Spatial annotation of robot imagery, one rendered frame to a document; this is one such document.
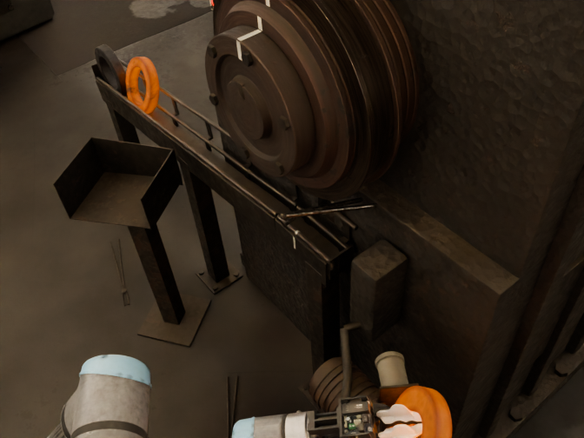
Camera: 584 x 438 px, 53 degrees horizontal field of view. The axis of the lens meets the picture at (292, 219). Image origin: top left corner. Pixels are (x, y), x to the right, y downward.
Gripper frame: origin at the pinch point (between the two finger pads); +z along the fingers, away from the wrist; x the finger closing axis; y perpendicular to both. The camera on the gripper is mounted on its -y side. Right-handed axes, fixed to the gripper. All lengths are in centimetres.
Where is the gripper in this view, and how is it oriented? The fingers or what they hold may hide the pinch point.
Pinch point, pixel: (423, 424)
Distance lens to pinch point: 115.3
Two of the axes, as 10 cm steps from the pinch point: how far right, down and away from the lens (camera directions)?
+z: 9.5, -1.9, -2.5
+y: -3.1, -6.3, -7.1
